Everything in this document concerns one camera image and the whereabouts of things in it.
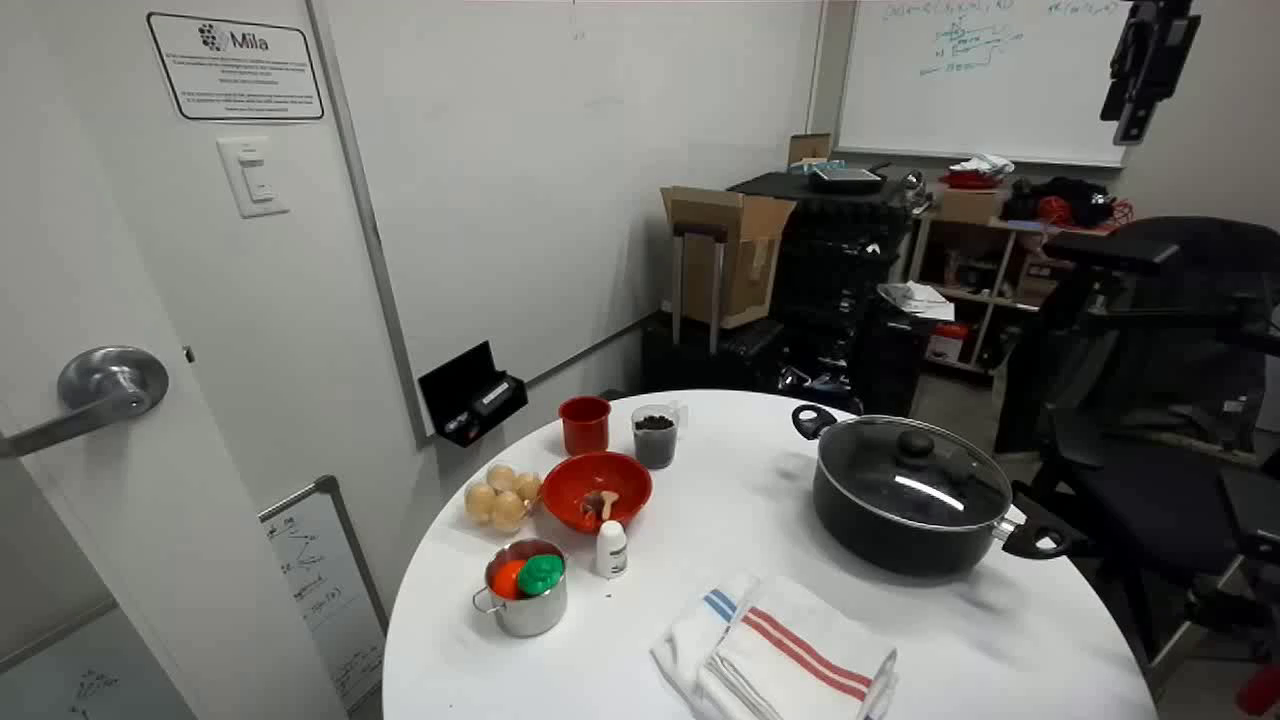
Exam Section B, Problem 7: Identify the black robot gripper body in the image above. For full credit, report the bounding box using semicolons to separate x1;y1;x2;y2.
1115;0;1205;110

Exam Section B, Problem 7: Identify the glass pot lid black knob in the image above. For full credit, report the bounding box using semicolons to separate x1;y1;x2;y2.
811;413;1011;538

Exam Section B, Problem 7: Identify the black bag with red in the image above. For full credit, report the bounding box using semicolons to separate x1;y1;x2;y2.
998;173;1130;232

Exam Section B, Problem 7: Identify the cardboard box on shelf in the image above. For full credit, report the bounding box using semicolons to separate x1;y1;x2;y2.
929;178;1011;227

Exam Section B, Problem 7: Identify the wooden shelf unit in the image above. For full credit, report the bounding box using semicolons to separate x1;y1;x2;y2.
899;197;1074;385

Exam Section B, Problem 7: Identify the black office chair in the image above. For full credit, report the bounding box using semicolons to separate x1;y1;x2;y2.
998;211;1280;676

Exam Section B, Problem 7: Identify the dark flat book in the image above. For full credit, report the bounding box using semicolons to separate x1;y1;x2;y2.
803;156;888;194

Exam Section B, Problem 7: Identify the small brown box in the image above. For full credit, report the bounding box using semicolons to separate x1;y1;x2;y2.
786;127;839;173

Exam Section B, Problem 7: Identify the black cabinet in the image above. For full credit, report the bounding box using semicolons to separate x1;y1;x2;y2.
639;166;936;413

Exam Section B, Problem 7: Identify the black waste bin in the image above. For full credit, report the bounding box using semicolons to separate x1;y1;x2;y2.
853;279;961;420

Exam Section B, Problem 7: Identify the open cardboard box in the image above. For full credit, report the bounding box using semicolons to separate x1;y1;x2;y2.
660;186;802;336

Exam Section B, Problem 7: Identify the clear cup with dark contents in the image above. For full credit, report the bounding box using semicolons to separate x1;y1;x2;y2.
628;405;683;473

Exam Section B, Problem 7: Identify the red object on floor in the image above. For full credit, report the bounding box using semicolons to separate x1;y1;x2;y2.
1231;657;1280;720

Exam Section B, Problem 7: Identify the red striped white towel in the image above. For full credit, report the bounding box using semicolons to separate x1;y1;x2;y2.
697;571;899;720

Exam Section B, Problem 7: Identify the red cup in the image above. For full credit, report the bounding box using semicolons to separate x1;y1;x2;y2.
558;392;618;462

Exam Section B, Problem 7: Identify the red plastic bowl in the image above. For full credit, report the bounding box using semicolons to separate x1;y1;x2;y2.
536;447;658;539

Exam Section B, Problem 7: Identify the small white pump bottle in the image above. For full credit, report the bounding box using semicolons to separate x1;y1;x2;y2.
590;487;634;579

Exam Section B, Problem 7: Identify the blue striped white towel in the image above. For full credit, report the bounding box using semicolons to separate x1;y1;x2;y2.
647;579;751;720

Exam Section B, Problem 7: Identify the black marker tray holder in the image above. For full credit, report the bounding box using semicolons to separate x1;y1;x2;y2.
418;342;532;447

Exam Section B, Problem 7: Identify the green toy ball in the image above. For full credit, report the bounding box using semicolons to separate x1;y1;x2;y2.
515;553;567;601

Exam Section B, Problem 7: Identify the orange toy ball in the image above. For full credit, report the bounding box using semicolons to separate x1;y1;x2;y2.
488;553;527;603

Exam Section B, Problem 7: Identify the small framed whiteboard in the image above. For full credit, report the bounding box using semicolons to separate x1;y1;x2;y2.
256;473;393;711

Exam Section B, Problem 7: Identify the grey door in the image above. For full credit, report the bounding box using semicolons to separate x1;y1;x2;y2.
0;0;454;720

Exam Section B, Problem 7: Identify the wall whiteboard with green writing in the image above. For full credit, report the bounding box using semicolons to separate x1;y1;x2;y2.
836;0;1136;173

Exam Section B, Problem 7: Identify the black cooking pot with handles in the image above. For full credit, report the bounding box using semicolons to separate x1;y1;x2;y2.
790;402;1096;579

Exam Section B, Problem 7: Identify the metal cup with handle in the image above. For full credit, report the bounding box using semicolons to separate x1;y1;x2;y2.
467;538;574;641

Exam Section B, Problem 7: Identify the white light switch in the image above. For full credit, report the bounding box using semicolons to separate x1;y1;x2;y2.
215;131;294;225

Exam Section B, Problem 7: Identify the white wall sign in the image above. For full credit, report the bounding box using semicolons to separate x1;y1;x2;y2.
144;10;329;123

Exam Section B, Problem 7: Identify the silver door handle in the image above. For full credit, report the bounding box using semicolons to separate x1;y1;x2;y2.
0;346;173;466

